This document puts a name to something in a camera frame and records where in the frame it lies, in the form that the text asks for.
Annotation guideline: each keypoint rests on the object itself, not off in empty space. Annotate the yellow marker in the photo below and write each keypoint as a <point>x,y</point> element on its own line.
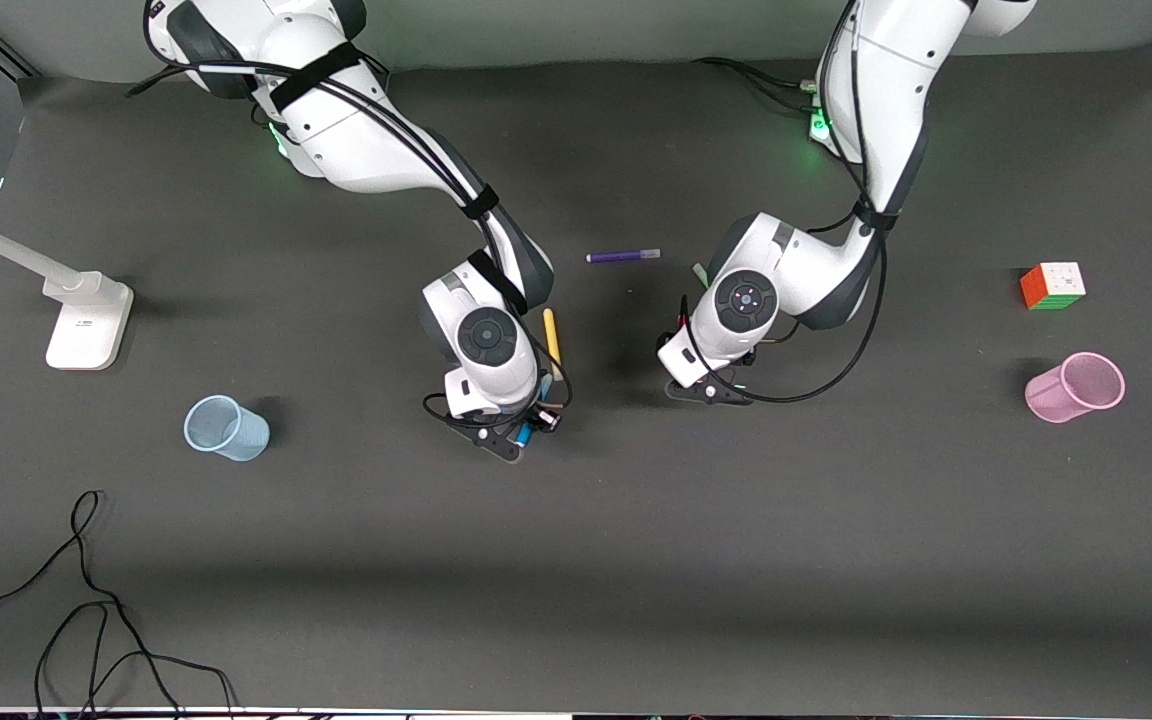
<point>552,335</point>

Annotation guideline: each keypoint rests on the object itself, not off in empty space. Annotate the purple marker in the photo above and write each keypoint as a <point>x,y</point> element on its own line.
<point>621,257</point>

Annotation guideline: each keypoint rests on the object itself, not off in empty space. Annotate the multicoloured puzzle cube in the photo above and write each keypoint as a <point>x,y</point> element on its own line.
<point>1061,282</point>

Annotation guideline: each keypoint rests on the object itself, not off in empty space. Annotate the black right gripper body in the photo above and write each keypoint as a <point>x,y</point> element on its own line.
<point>542,417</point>

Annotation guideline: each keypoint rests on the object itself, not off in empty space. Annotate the pink mesh cup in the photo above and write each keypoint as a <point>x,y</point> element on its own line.
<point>1056,395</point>

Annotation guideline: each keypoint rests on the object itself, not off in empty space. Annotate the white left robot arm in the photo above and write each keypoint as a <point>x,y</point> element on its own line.
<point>886,80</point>

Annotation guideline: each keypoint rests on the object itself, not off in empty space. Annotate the white stand with base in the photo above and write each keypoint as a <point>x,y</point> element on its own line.
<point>86,330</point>

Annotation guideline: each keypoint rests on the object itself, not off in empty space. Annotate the light blue mesh cup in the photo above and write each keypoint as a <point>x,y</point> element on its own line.
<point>246,440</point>

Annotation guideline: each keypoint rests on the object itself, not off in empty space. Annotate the green marker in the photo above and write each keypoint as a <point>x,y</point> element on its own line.
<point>699,272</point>

